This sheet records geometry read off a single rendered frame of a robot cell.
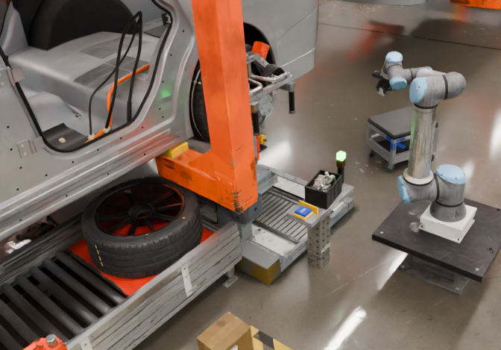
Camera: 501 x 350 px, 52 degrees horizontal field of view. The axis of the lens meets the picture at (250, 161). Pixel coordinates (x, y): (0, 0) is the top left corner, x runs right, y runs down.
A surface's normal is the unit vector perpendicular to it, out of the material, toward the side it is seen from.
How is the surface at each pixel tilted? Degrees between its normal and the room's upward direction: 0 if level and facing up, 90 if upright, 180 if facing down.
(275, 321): 0
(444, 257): 0
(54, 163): 91
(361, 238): 0
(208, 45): 90
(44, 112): 50
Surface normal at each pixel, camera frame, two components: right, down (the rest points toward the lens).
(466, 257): -0.08, -0.85
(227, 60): 0.75, 0.29
